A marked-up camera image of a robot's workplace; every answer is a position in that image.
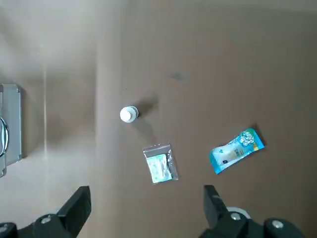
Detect silver aluminium medicine case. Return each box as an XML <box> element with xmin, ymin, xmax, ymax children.
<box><xmin>0</xmin><ymin>83</ymin><xmax>23</xmax><ymax>178</ymax></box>

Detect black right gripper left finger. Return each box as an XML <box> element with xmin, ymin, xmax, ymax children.
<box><xmin>0</xmin><ymin>185</ymin><xmax>92</xmax><ymax>238</ymax></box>

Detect clear zip bag green patches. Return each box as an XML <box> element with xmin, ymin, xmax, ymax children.
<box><xmin>142</xmin><ymin>142</ymin><xmax>179</xmax><ymax>184</ymax></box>

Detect white plastic bottle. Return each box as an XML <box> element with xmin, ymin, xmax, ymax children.
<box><xmin>119</xmin><ymin>105</ymin><xmax>140</xmax><ymax>123</ymax></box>

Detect blue white foil packet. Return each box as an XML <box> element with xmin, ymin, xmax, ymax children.
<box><xmin>209</xmin><ymin>127</ymin><xmax>266</xmax><ymax>175</ymax></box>

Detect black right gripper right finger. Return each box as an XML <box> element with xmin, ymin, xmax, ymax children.
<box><xmin>198</xmin><ymin>185</ymin><xmax>305</xmax><ymax>238</ymax></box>

